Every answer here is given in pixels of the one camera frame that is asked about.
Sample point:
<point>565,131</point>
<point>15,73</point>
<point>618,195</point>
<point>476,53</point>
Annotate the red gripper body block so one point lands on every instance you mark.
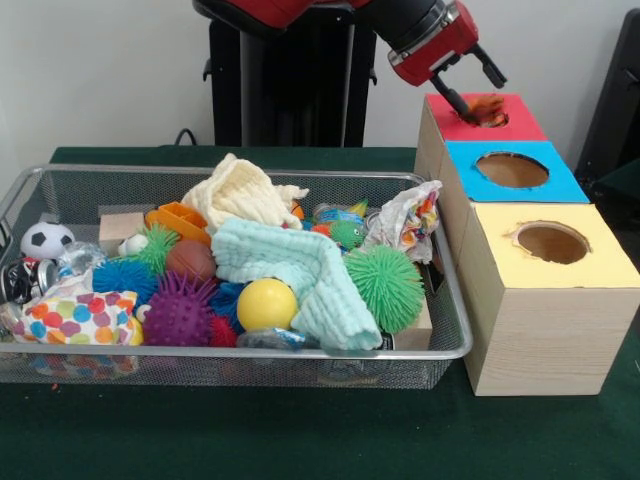
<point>435,52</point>

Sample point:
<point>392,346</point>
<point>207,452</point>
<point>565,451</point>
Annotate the purple spiky toy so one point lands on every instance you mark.
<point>177,315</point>

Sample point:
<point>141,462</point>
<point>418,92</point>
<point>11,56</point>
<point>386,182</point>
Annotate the brown toy football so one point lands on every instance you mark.
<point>191,259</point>

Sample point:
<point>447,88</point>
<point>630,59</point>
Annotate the clear mesh bin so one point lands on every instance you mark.
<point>450,320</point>

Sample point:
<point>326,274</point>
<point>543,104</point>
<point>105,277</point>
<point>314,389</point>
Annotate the plain blue spiky ball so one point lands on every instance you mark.
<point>122,277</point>

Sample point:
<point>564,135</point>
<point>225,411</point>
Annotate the wooden box with three holes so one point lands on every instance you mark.
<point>550,340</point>

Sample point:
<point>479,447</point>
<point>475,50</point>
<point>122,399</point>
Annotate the small soccer ball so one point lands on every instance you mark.
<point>47,240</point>

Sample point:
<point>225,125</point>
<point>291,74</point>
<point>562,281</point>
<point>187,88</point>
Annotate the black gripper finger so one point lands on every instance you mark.
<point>491,65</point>
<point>454,97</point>

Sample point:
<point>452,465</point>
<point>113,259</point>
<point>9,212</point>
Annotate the tiger plush toy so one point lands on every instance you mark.
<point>487,110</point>

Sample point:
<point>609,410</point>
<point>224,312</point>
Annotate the cream waffle cloth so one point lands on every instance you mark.
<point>240,197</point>

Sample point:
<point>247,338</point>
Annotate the multicoloured patterned cloth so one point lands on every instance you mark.
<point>75,315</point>

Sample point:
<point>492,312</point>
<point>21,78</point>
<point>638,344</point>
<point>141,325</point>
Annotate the dark green tablecloth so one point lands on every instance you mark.
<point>300,435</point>

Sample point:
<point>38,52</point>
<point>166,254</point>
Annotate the mint green waffle cloth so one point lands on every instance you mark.
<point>325,280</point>

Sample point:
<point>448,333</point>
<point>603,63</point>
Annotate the green spiky ball with eyes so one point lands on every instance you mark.
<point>157,245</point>

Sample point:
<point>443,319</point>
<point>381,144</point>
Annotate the smooth yellow ball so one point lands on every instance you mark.
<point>267,305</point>

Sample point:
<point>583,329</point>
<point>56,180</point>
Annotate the plain green spiky ball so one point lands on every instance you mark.
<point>385,287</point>

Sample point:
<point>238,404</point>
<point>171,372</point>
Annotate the black upright panel stand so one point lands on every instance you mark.
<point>615,100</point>

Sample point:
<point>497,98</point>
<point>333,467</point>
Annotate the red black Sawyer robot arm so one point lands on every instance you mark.
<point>400,20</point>

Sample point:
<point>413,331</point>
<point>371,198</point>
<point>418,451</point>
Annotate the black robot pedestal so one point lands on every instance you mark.
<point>290,90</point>

